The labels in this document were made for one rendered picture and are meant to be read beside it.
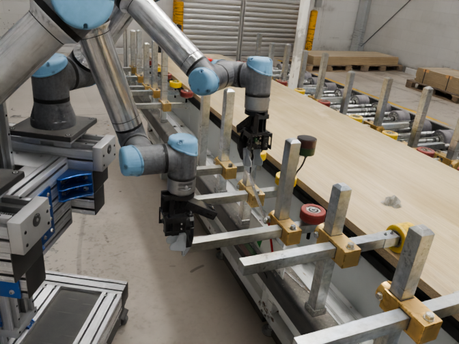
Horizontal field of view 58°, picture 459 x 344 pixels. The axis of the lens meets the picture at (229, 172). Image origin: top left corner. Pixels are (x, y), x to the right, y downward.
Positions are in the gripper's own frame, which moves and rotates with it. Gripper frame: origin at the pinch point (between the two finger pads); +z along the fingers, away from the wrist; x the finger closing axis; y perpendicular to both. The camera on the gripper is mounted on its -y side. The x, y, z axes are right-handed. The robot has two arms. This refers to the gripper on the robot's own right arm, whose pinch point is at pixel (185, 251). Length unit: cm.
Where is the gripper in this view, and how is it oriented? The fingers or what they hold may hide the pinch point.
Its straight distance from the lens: 122.9
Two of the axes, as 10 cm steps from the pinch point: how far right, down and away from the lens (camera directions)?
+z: -0.9, 9.1, 4.1
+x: 3.8, 4.1, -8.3
